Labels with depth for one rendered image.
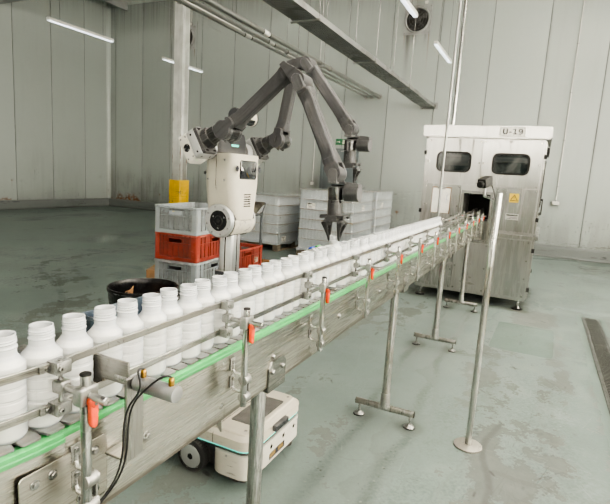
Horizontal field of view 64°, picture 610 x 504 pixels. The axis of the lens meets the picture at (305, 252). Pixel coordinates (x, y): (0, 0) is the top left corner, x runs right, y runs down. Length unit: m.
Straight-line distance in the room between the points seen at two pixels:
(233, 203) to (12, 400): 1.58
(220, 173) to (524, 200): 4.39
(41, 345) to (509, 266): 5.65
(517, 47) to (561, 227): 3.90
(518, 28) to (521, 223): 6.66
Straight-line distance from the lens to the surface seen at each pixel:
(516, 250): 6.13
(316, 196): 8.35
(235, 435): 2.36
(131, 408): 0.90
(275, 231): 8.86
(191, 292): 1.11
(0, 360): 0.85
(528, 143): 6.10
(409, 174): 11.95
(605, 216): 11.66
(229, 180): 2.25
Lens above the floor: 1.43
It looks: 9 degrees down
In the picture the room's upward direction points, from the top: 4 degrees clockwise
